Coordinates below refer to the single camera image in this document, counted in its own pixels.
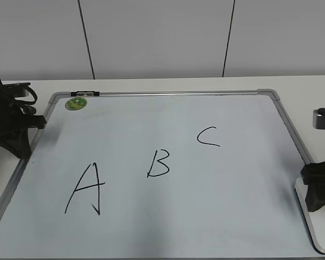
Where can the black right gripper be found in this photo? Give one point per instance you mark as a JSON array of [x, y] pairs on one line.
[[313, 175]]

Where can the silver black arm base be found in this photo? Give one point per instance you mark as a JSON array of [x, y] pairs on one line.
[[319, 118]]

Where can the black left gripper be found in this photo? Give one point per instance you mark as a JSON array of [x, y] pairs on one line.
[[13, 129]]

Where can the whiteboard with aluminium frame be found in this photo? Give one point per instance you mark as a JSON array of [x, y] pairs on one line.
[[162, 175]]

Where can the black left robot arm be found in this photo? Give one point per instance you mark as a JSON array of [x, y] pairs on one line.
[[22, 95]]

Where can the green round magnet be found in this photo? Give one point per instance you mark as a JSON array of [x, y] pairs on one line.
[[76, 104]]

